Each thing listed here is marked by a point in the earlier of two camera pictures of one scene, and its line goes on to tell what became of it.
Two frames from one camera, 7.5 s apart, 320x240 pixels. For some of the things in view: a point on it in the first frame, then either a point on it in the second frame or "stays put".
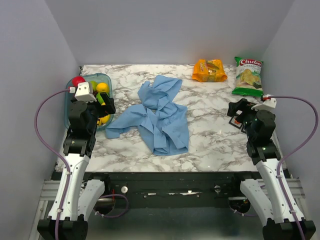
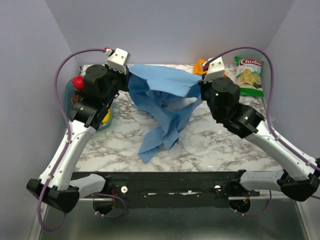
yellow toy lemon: x=104 y=119 stays put
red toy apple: x=77 y=79 stays put
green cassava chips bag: x=248 y=77 stays put
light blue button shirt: x=162 y=123 to x=166 y=95
